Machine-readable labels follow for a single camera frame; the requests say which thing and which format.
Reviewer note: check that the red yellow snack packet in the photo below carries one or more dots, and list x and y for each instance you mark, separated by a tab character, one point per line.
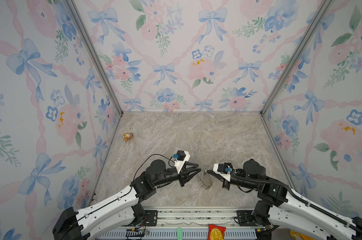
216	232

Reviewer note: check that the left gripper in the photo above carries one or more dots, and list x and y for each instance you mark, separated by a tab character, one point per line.
183	174

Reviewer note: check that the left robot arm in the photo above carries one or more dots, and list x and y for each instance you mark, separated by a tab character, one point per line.
122	209

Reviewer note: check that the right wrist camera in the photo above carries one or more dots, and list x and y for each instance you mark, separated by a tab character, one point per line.
222	169

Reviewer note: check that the yellow lidded container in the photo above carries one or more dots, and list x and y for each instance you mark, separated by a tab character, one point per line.
298	236

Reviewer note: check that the green toy brick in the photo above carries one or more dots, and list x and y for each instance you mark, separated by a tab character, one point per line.
179	234

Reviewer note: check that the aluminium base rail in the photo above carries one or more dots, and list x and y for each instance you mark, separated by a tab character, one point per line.
162	224

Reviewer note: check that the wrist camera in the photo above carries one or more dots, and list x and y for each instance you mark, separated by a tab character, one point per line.
180	159
222	169

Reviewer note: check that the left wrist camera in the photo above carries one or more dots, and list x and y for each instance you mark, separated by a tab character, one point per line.
180	159

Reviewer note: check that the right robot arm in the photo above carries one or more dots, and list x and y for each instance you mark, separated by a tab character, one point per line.
280	205

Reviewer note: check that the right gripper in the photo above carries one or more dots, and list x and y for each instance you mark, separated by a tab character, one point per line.
225	183

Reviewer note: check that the small brown bear toy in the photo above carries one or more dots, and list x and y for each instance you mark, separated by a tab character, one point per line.
128	136

